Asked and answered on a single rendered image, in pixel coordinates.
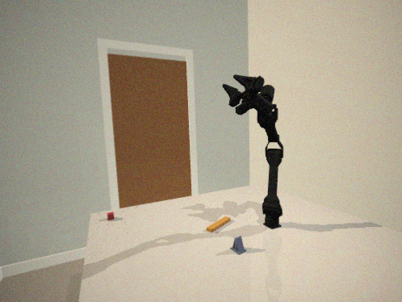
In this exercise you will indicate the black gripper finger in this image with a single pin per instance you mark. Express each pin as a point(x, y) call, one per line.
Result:
point(231, 91)
point(245, 81)

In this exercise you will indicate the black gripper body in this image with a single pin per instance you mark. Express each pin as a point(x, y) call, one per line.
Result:
point(254, 93)

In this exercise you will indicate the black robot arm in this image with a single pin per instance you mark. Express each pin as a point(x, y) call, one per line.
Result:
point(266, 119)

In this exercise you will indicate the orange bar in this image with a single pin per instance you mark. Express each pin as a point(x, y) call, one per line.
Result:
point(218, 224)

